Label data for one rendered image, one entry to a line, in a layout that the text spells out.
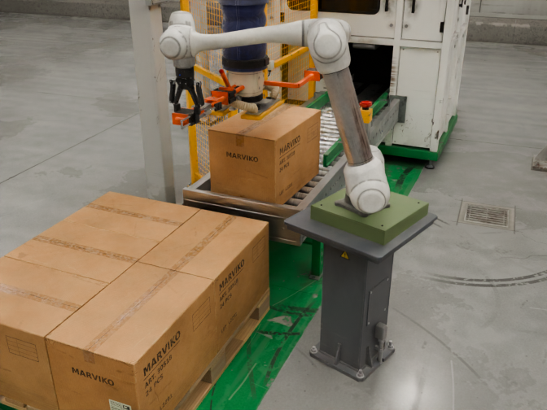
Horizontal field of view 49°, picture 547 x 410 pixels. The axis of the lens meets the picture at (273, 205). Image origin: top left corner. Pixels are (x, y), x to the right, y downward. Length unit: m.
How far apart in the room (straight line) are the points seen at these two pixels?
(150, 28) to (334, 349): 2.29
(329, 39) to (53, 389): 1.69
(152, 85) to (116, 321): 2.07
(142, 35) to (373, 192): 2.24
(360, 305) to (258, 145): 0.97
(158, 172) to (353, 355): 2.07
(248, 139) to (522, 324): 1.75
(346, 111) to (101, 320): 1.24
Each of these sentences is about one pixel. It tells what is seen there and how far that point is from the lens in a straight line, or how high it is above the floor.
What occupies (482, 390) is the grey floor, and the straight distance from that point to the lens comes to 3.05.
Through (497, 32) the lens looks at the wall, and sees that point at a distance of 11.48.
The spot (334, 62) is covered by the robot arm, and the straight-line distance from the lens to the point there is 2.21.
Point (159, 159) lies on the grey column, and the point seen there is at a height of 0.44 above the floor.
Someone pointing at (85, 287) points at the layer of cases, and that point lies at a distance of 2.70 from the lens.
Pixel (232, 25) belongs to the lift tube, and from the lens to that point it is 2.92.
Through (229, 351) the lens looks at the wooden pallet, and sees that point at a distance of 3.07.
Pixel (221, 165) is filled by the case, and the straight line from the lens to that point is 3.26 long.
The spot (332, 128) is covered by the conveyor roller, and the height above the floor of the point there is 0.55.
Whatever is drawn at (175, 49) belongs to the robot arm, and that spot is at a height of 1.54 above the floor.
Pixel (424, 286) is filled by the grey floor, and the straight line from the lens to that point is 3.69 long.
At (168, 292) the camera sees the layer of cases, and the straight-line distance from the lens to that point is 2.58.
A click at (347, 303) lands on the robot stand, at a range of 2.81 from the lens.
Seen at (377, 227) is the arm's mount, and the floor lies 0.82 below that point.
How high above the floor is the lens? 1.96
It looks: 25 degrees down
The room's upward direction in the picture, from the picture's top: straight up
